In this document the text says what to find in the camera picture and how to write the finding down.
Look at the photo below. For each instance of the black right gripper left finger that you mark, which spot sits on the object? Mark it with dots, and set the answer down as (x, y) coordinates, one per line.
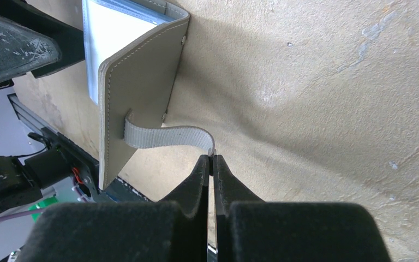
(171, 229)

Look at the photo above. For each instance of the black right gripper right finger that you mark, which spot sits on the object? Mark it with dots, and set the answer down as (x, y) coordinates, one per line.
(251, 229)

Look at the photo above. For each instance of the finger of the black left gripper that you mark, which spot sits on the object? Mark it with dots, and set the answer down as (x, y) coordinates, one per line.
(32, 41)

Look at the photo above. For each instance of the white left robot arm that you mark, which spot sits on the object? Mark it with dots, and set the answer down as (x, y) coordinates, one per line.
(17, 187)

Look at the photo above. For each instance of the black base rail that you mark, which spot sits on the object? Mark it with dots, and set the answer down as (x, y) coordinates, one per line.
(62, 158)

